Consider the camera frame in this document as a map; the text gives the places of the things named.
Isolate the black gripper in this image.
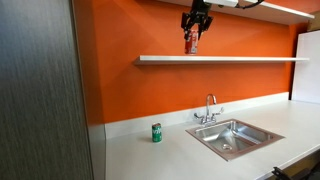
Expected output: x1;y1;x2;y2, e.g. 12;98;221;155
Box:
180;0;215;42

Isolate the red soda can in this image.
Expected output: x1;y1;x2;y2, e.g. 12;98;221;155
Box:
184;29;200;55

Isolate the green soda can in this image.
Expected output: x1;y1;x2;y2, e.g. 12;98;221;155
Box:
151;122;163;144

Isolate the white backsplash strip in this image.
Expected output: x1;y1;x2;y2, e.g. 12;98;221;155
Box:
104;91;290;141

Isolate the stainless steel sink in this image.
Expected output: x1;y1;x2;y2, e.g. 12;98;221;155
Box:
185;118;286;163

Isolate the white board panel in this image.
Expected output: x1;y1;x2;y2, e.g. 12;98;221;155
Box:
291;29;320;105

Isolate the dark wood cabinet panel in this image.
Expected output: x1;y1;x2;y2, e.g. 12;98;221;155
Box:
0;0;107;180

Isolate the black stand part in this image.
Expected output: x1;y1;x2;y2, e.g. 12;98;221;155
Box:
271;162;320;180

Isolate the long white wall shelf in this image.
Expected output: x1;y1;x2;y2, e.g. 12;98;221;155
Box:
133;54;311;66

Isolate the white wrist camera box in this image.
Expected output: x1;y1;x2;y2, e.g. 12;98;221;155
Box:
203;0;240;9

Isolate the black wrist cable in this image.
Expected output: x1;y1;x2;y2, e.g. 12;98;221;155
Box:
234;0;266;10

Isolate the white wall shelf near ceiling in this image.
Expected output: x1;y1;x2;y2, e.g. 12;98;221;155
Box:
155;0;316;26

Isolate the chrome faucet with black handles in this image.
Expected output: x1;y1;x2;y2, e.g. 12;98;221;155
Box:
193;93;225;126

